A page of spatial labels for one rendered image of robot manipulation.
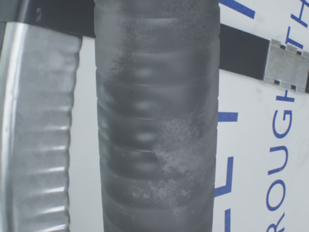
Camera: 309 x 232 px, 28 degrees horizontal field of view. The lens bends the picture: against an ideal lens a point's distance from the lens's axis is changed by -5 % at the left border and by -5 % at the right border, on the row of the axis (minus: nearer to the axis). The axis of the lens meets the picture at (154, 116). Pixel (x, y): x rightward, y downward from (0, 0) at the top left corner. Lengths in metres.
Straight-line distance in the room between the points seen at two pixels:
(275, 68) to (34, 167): 0.21
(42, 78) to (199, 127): 0.20
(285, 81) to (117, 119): 0.34
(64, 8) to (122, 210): 0.20
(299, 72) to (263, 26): 0.06
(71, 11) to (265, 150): 0.21
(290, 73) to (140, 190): 0.34
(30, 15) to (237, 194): 0.23
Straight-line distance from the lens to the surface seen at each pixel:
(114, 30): 0.16
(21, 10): 0.35
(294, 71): 0.51
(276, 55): 0.49
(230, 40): 0.45
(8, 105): 0.36
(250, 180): 0.50
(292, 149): 0.53
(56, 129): 0.37
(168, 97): 0.16
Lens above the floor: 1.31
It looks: 24 degrees down
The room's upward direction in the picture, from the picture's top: 135 degrees counter-clockwise
